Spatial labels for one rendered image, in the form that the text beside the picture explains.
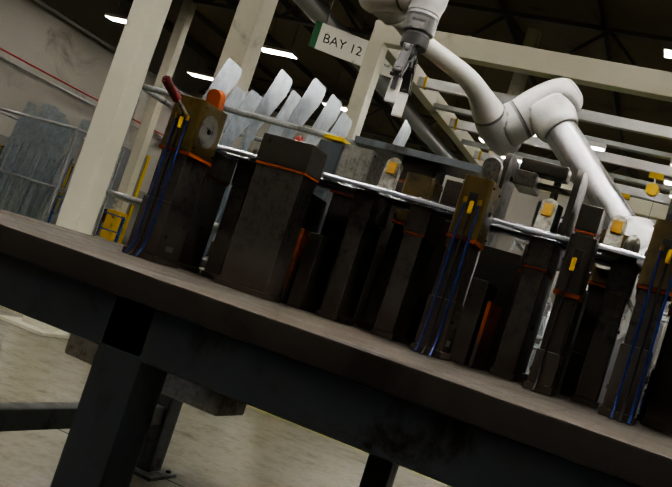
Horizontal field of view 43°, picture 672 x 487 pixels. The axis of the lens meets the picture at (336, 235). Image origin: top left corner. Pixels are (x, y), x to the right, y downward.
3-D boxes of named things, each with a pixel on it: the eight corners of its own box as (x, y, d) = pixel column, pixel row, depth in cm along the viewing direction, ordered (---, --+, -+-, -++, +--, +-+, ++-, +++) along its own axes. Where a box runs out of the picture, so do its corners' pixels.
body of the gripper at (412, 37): (405, 37, 234) (395, 69, 234) (401, 26, 226) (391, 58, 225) (431, 44, 233) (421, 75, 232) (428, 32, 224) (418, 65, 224)
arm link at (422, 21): (405, 5, 226) (398, 25, 226) (438, 12, 224) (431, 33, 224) (409, 18, 235) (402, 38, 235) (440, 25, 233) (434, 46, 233)
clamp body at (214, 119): (111, 250, 178) (167, 88, 181) (147, 260, 191) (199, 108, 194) (144, 261, 175) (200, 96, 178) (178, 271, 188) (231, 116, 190)
